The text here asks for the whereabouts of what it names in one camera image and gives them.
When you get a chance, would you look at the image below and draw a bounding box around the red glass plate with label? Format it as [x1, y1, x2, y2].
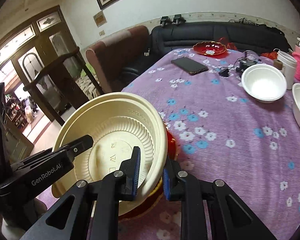
[117, 127, 177, 221]

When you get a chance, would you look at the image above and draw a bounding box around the cream plastic bowl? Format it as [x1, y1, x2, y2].
[52, 92, 167, 215]

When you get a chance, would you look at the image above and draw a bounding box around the dark wooden chair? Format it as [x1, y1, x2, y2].
[24, 47, 104, 126]

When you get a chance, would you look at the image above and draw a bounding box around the brown armchair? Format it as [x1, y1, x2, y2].
[85, 25, 153, 93]

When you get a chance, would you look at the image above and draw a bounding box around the wooden glass door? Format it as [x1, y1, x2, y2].
[0, 6, 82, 121]

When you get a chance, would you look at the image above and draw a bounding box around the black smartphone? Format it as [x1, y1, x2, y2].
[171, 57, 209, 75]

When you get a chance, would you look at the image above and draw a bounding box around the black power adapter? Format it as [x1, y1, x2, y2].
[218, 68, 231, 77]

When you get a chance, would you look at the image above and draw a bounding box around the small framed certificate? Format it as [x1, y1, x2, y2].
[93, 10, 107, 28]

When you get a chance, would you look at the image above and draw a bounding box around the black leather sofa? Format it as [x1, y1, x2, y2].
[120, 22, 291, 87]

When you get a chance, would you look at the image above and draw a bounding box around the small red plate far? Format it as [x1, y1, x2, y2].
[193, 41, 227, 56]

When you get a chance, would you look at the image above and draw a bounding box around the red plastic bag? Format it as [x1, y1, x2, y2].
[217, 37, 237, 50]

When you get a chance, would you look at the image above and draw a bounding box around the black gripper on sofa right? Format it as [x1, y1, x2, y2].
[172, 14, 186, 25]

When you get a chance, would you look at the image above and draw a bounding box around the white plastic jar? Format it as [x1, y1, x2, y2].
[277, 50, 297, 90]

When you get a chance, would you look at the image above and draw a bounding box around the black device with cable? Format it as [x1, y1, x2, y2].
[234, 50, 261, 76]

